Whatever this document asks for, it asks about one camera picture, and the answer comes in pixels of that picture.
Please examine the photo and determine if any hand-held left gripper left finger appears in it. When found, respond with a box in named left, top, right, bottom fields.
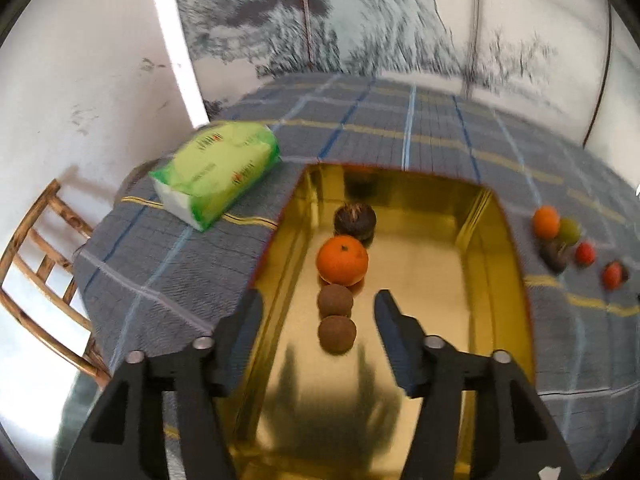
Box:
left=59, top=289, right=264, bottom=480

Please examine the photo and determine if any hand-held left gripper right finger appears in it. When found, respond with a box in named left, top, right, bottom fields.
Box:
left=374, top=289, right=583, bottom=480

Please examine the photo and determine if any golden metal box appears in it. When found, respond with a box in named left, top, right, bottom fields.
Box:
left=227, top=162, right=536, bottom=480

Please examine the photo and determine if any brown round fruit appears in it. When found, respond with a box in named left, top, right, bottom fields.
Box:
left=317, top=284, right=354, bottom=319
left=318, top=315, right=358, bottom=354

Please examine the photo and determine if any small orange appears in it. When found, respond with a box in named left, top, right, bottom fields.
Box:
left=531, top=206, right=561, bottom=240

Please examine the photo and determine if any green round fruit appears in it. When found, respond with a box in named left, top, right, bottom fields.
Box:
left=558, top=218, right=582, bottom=244

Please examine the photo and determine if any large orange tangerine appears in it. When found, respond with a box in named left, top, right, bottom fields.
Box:
left=316, top=235, right=370, bottom=286

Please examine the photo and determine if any grey plaid tablecloth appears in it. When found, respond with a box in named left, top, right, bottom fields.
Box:
left=52, top=72, right=640, bottom=480

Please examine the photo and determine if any dark mangosteen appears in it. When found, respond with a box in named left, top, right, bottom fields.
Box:
left=333, top=202, right=377, bottom=247
left=540, top=240, right=571, bottom=274

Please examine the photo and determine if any green tissue pack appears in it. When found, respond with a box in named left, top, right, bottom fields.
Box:
left=148, top=121, right=282, bottom=232

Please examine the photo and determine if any wooden chair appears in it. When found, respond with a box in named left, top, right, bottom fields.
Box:
left=0, top=178, right=112, bottom=390

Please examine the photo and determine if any landscape painted folding screen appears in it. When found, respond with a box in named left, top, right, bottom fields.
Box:
left=170, top=0, right=640, bottom=148

